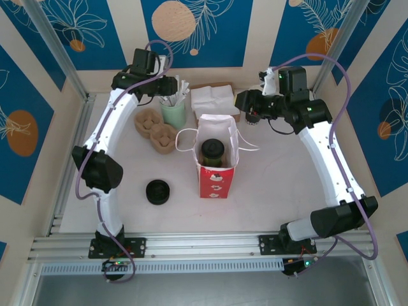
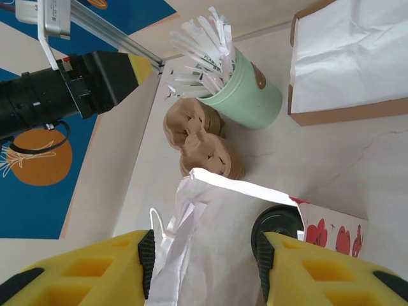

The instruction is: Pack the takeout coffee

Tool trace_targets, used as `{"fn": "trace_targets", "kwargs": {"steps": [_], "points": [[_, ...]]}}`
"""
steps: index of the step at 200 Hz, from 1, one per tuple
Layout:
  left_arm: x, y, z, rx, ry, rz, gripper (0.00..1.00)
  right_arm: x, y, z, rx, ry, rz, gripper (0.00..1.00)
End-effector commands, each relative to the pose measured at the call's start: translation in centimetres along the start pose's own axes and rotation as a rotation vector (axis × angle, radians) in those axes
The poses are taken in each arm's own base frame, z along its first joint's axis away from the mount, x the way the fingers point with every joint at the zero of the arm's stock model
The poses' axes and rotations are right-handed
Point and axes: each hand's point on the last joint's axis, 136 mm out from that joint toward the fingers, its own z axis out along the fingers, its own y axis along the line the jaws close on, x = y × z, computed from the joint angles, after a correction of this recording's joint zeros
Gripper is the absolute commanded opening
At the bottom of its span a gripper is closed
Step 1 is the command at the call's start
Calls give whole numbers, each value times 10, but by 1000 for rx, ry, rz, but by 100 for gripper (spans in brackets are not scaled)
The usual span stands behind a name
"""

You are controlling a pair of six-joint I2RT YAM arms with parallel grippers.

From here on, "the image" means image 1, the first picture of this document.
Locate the black cup lid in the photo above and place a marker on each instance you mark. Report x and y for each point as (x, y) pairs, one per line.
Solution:
(157, 192)
(212, 147)

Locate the green paper coffee cup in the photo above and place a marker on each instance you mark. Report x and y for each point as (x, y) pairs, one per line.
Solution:
(212, 161)

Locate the white red paper bag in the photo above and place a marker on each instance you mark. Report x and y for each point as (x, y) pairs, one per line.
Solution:
(215, 185)

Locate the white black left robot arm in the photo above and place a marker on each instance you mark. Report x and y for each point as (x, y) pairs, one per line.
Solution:
(118, 121)

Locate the white wrapped straw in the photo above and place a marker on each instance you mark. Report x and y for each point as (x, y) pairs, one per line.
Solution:
(164, 100)
(176, 78)
(181, 92)
(185, 92)

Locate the stack of paper cups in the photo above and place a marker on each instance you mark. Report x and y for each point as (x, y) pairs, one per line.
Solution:
(252, 120)

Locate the mint green straw holder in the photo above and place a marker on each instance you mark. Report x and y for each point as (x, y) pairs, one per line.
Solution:
(173, 118)

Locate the white paper napkins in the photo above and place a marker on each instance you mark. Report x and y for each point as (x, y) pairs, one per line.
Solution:
(210, 99)

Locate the brown cardboard napkin box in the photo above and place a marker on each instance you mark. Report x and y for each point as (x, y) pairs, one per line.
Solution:
(195, 118)

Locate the brown pulp cup carrier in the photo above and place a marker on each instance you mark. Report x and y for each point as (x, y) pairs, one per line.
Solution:
(156, 130)

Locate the small electronics board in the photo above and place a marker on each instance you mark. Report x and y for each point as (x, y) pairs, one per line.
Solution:
(114, 265)
(299, 264)

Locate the aluminium frame post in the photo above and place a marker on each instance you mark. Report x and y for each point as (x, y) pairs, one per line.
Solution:
(57, 48)
(338, 48)

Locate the aluminium frame side rail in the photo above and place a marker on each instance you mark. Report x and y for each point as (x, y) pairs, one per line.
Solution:
(78, 134)

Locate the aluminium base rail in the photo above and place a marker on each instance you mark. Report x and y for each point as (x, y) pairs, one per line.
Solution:
(204, 243)

